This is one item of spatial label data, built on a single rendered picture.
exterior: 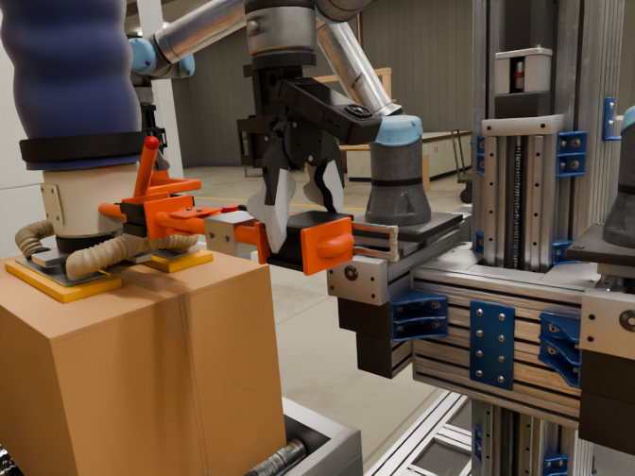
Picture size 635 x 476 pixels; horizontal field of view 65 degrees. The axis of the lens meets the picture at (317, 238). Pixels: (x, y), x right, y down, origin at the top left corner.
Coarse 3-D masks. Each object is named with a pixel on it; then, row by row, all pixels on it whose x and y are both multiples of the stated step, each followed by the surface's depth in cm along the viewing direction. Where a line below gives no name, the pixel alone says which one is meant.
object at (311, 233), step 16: (256, 224) 56; (288, 224) 55; (304, 224) 54; (320, 224) 53; (336, 224) 54; (256, 240) 57; (288, 240) 55; (304, 240) 51; (272, 256) 58; (288, 256) 55; (304, 256) 52; (352, 256) 57; (304, 272) 52
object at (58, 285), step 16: (16, 272) 98; (32, 272) 94; (48, 272) 91; (64, 272) 88; (96, 272) 89; (48, 288) 84; (64, 288) 82; (80, 288) 82; (96, 288) 84; (112, 288) 86
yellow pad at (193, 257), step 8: (160, 248) 102; (192, 248) 101; (152, 256) 99; (160, 256) 98; (168, 256) 96; (176, 256) 96; (184, 256) 97; (192, 256) 97; (200, 256) 98; (208, 256) 99; (152, 264) 97; (160, 264) 95; (168, 264) 93; (176, 264) 94; (184, 264) 95; (192, 264) 96; (168, 272) 94
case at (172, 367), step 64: (0, 320) 85; (64, 320) 73; (128, 320) 75; (192, 320) 84; (256, 320) 94; (0, 384) 97; (64, 384) 69; (128, 384) 76; (192, 384) 85; (256, 384) 96; (64, 448) 74; (128, 448) 78; (192, 448) 86; (256, 448) 98
